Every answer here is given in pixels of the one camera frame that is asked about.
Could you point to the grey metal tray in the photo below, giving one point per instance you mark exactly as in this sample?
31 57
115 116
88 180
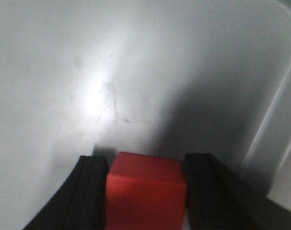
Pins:
156 77

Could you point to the red foam cube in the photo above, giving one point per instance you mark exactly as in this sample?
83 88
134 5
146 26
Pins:
145 193

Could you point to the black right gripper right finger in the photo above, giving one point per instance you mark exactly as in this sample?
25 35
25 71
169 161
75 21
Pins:
219 200

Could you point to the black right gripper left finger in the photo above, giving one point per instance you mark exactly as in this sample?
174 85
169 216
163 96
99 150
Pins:
79 204

